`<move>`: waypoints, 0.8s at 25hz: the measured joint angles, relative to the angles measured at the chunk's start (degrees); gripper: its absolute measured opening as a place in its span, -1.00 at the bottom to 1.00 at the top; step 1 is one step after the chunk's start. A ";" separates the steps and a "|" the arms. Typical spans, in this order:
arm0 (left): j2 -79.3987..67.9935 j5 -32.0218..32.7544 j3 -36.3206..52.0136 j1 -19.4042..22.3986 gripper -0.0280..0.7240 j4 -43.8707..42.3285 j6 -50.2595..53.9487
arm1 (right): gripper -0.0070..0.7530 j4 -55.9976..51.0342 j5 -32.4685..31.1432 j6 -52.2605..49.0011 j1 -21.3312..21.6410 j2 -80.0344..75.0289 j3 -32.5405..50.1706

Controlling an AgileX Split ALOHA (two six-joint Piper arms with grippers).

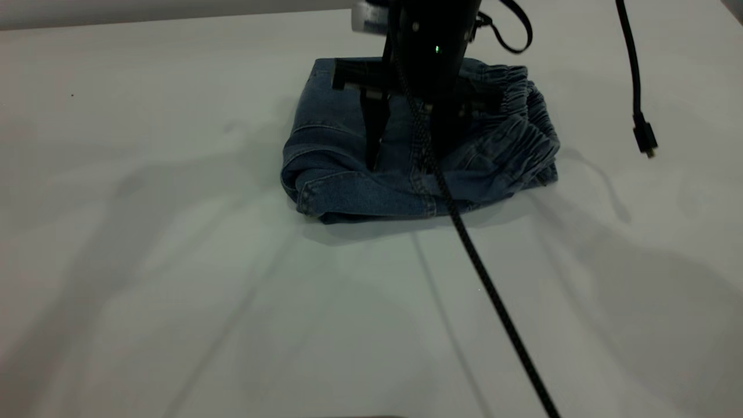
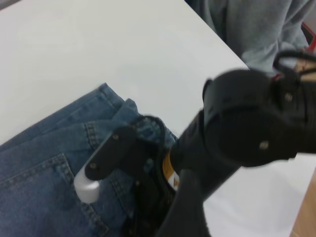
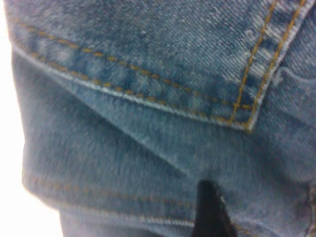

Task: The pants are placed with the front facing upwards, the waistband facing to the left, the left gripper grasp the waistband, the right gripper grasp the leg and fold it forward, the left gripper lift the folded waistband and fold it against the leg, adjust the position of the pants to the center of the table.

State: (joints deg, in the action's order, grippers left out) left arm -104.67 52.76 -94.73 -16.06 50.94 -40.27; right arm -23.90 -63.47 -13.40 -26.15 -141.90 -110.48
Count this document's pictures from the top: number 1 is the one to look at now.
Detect black cable with plug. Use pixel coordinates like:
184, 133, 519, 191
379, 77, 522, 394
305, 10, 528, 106
614, 0, 660, 159

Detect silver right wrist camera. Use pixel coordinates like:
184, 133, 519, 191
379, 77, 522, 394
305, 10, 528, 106
351, 0, 396, 34

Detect looped black cable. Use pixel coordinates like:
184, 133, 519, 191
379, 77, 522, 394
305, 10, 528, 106
475, 0, 534, 55

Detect braided black cable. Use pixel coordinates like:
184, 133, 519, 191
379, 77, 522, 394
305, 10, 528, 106
383, 23, 562, 418

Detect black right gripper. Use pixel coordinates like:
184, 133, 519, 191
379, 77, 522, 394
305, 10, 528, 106
332, 52, 506, 172

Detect blue denim pants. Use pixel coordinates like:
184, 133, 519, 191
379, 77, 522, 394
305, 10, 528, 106
280, 56, 561, 225

